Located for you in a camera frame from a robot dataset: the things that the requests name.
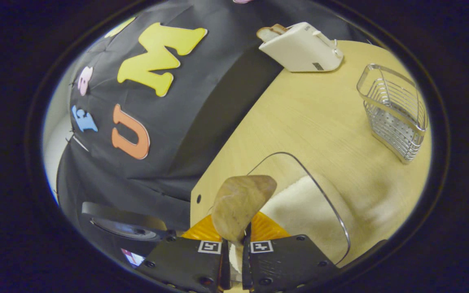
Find white toaster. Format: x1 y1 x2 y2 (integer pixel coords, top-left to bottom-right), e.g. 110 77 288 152
259 22 344 72

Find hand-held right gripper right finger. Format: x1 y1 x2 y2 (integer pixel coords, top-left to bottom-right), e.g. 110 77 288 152
241 212 341 293

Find clear plastic container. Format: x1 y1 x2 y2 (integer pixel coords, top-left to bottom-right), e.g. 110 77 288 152
208 152 351 267

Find metal wire chopstick holder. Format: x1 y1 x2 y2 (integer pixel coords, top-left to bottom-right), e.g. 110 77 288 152
357 63 428 164

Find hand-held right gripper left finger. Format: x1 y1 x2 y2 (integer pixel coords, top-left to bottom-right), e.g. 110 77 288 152
147 214 232 293

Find grey rice cooker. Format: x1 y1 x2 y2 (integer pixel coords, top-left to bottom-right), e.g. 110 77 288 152
78 201 178 265

